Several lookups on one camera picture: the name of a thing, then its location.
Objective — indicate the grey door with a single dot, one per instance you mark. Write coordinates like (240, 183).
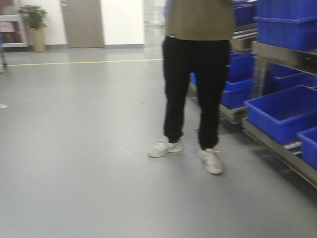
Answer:
(83, 23)

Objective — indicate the blue bin at far rack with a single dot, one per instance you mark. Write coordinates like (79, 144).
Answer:
(239, 81)

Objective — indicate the potted green plant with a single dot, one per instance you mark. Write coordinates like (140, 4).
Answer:
(33, 17)

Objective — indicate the blue bin on shelf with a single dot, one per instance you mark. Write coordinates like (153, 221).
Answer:
(283, 114)
(289, 24)

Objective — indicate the person in black trousers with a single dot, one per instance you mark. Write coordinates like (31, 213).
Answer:
(197, 40)

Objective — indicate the blue bin on lower shelf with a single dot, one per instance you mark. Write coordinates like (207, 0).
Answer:
(283, 114)

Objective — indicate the blue bin on upper shelf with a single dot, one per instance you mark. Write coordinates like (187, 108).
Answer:
(289, 24)

